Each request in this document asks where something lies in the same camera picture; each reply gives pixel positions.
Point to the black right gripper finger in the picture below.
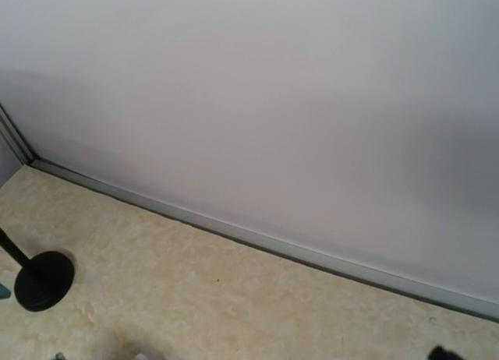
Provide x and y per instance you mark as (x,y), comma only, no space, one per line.
(441,352)

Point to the black gooseneck phone stand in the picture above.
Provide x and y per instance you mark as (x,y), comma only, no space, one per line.
(43,280)

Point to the blue-edged black smartphone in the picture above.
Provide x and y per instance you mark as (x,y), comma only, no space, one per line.
(5,293)

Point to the left aluminium corner post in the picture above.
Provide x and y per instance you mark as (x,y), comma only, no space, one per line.
(20,147)

